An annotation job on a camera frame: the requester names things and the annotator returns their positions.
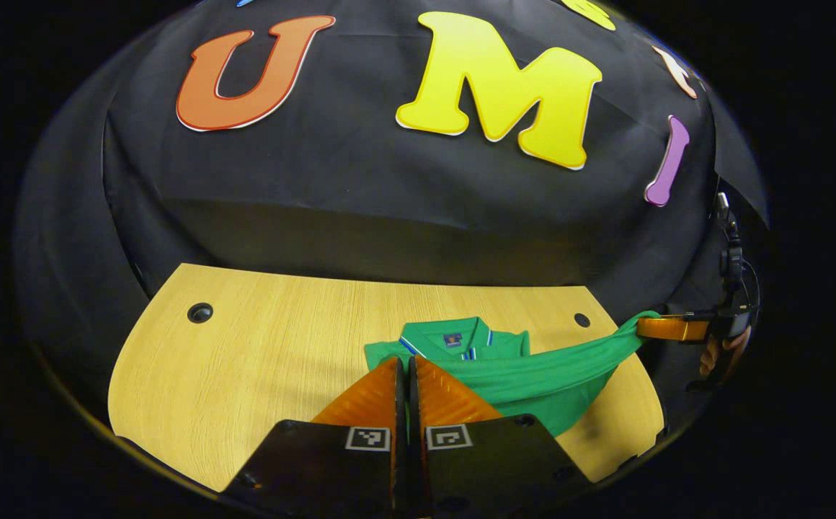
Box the green T-shirt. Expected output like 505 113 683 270
364 310 662 438

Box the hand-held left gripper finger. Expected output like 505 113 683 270
218 356 408 519
409 355 595 519

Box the black backdrop cloth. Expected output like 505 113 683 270
14 0 772 404

